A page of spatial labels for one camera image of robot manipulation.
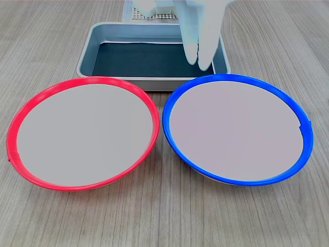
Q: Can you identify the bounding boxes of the white plate with blue rim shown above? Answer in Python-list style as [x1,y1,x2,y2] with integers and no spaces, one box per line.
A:
[162,73,315,187]

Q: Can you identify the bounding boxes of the steel tray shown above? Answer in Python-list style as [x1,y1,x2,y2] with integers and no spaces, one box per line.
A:
[76,21,232,93]

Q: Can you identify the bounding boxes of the white plate with red rim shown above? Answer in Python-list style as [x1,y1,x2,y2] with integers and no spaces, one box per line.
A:
[6,76,160,192]

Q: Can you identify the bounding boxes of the pale perforated base plate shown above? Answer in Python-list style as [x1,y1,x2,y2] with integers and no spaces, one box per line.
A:
[122,0,179,22]

